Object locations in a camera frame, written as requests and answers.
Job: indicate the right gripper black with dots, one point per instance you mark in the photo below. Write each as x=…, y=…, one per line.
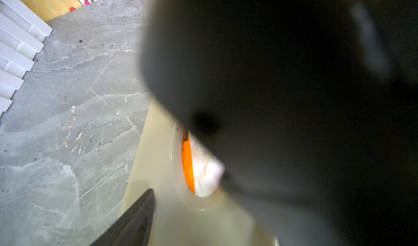
x=311, y=105

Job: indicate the beige tissue box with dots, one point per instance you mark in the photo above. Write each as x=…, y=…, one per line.
x=180, y=217

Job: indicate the orange tissue pack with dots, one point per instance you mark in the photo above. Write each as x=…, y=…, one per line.
x=202, y=170

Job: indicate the white fence flower planter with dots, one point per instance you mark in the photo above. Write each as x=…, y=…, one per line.
x=22, y=38

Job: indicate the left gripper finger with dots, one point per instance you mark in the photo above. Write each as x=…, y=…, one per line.
x=133, y=228

